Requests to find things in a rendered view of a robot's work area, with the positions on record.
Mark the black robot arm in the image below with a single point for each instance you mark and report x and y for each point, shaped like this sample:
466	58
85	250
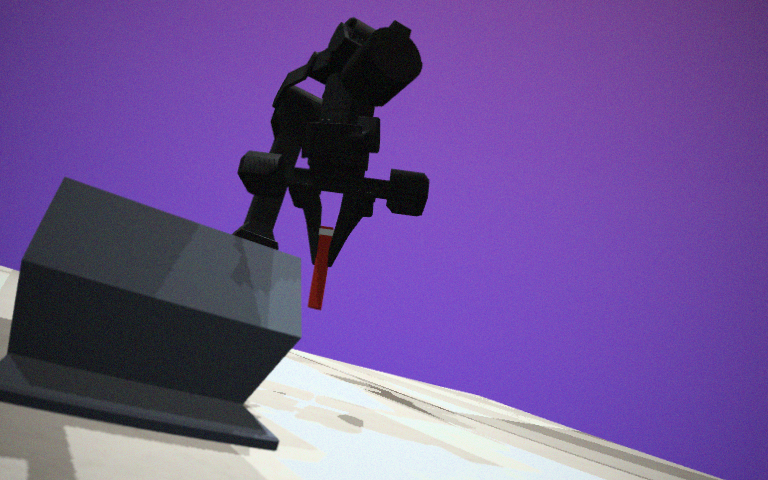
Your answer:
361	68

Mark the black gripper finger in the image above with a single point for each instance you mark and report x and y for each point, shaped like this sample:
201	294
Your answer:
354	206
306	196

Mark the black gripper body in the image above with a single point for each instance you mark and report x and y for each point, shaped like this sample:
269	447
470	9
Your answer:
265	174

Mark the dark grey sloped panel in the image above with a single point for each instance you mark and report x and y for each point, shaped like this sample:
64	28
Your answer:
130	315

